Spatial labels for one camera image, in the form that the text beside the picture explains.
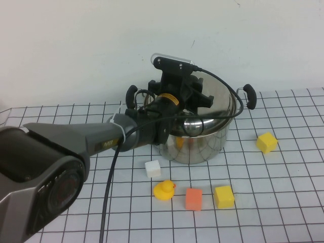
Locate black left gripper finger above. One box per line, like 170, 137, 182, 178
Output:
188, 75, 215, 111
148, 79, 163, 93

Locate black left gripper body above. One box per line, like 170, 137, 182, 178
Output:
159, 69, 194, 104

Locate steel lid with black knob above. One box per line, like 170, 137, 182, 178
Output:
181, 73, 237, 136

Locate white zip tie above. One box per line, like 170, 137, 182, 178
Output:
111, 101, 128, 143

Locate yellow cube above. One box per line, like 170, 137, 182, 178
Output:
256, 132, 278, 154
214, 185, 235, 209

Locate white cube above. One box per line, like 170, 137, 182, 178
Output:
144, 159, 162, 179

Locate yellow rubber duck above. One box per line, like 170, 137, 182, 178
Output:
153, 179, 177, 201

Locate orange block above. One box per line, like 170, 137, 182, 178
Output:
185, 188, 204, 211

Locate white black-grid tablecloth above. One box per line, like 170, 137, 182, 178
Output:
0, 87, 324, 243

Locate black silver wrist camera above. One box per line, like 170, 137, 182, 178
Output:
151, 52, 196, 73

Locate stainless steel pot black handles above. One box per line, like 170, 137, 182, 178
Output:
126, 83, 257, 165

